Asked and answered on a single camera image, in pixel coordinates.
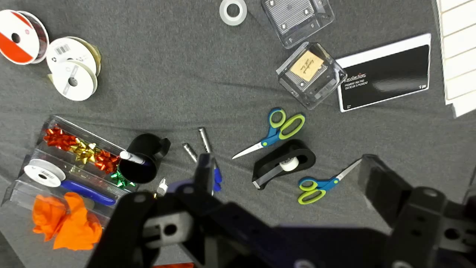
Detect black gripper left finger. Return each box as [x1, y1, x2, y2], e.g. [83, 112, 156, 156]
[86, 191, 205, 268]

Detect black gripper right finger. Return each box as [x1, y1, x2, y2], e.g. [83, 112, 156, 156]
[356, 154, 476, 268]

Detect blue marker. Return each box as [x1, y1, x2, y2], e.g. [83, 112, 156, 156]
[197, 126, 221, 191]

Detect silver capped marker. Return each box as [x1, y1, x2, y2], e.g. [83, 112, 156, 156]
[181, 142, 197, 163]

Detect clear box with sticky notes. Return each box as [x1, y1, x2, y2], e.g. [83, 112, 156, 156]
[275, 41, 346, 110]

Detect empty clear plastic box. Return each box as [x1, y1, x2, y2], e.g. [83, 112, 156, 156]
[261, 0, 334, 48]

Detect orange cloth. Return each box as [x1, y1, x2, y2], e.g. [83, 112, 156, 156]
[31, 191, 102, 251]

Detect green gift bow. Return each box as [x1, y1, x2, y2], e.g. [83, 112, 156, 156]
[109, 171, 133, 188]

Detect gold gift bow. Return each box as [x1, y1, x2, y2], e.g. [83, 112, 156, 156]
[69, 138, 96, 163]

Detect black pen cup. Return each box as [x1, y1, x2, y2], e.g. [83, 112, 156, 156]
[118, 132, 170, 182]

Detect white ribbon spool in tray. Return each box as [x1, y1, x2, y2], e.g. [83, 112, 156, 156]
[23, 157, 65, 187]

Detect blue green scissors lower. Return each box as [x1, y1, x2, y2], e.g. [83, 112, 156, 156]
[297, 159, 361, 205]

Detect blue green scissors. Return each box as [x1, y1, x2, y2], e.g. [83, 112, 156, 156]
[297, 159, 361, 205]
[233, 107, 306, 159]

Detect red gift bow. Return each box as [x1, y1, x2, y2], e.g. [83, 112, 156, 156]
[42, 126, 75, 150]

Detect black tape dispenser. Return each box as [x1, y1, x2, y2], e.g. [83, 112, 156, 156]
[251, 139, 315, 190]

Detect black and white booklet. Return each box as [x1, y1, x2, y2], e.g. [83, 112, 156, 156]
[337, 32, 431, 111]

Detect white ribbon spool lower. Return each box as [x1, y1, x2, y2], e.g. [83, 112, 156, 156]
[50, 60, 98, 101]

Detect blue green scissors upper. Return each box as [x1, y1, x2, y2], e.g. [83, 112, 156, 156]
[233, 107, 306, 159]

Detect grey table cloth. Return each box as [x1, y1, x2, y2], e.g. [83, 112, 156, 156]
[0, 0, 476, 255]

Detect white ribbon spool upper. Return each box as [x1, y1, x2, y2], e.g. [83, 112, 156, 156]
[45, 35, 100, 74]

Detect white label sheets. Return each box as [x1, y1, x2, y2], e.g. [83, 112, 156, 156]
[435, 0, 476, 117]

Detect red and white ribbon spool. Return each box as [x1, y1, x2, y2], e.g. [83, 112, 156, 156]
[0, 8, 48, 65]

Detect white tape roll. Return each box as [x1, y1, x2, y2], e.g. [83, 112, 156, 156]
[218, 0, 246, 26]

